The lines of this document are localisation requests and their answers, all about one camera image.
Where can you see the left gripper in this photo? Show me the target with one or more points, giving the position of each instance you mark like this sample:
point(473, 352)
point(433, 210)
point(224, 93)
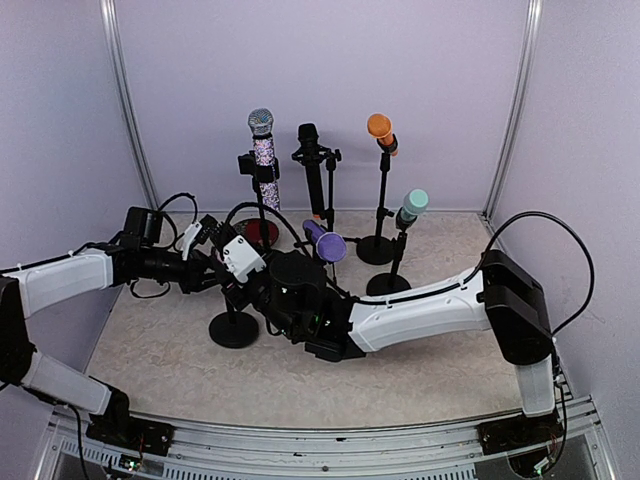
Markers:
point(193, 273)

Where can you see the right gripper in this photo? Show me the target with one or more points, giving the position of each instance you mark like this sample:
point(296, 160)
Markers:
point(236, 303)

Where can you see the black pink mic stand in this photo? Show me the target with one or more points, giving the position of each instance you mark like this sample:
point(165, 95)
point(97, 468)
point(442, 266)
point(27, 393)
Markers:
point(233, 329)

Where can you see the black purple mic stand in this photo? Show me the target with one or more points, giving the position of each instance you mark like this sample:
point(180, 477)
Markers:
point(333, 277)

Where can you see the purple microphone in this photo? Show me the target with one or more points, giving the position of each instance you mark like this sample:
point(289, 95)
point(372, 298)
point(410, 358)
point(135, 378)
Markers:
point(330, 246)

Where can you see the black mint mic stand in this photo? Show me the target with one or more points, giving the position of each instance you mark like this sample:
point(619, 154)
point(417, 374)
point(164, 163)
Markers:
point(391, 282)

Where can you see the mint green microphone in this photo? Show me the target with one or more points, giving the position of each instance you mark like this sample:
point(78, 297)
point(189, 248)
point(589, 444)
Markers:
point(414, 204)

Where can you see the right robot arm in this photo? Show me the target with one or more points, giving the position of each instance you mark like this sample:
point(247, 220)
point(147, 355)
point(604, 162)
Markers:
point(293, 293)

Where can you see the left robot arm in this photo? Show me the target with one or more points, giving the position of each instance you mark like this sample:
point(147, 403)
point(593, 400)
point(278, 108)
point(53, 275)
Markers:
point(134, 253)

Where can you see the black glitter mic stand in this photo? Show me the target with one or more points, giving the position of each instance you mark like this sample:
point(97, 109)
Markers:
point(257, 200)

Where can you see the black orange mic stand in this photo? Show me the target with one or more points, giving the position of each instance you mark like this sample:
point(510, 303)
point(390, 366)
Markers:
point(376, 249)

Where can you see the black microphone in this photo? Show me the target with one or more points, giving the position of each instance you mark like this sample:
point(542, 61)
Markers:
point(309, 156)

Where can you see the glitter rhinestone microphone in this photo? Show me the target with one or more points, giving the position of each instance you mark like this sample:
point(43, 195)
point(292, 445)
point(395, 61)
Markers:
point(260, 122)

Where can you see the black tripod mic stand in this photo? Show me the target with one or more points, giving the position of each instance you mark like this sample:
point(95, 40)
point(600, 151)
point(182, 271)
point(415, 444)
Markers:
point(330, 159)

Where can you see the orange microphone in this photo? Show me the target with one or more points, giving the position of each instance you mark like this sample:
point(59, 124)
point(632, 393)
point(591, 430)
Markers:
point(380, 127)

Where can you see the red floral plate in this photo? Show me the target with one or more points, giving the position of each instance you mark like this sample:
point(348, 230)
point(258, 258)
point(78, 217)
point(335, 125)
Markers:
point(250, 229)

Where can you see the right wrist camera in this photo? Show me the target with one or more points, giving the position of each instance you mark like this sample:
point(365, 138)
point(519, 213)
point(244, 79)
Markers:
point(241, 259)

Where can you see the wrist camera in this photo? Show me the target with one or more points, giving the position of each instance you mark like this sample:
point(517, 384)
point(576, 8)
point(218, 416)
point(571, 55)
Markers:
point(241, 259)
point(206, 229)

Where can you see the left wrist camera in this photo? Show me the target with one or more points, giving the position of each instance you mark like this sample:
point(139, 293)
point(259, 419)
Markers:
point(206, 229)

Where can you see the aluminium front rail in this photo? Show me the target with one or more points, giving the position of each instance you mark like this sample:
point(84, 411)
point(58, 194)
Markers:
point(201, 450)

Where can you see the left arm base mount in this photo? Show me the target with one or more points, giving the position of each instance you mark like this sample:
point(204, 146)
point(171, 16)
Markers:
point(142, 435)

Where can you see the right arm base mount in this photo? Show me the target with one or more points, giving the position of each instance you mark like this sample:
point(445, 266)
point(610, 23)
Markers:
point(498, 436)

